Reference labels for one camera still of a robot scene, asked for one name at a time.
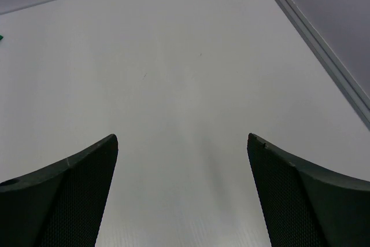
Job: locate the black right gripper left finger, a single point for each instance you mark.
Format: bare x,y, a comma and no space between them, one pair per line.
61,204

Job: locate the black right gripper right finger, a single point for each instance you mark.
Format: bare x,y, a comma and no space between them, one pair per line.
305,204

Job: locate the aluminium frame post right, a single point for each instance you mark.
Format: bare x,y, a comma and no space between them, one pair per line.
328,59

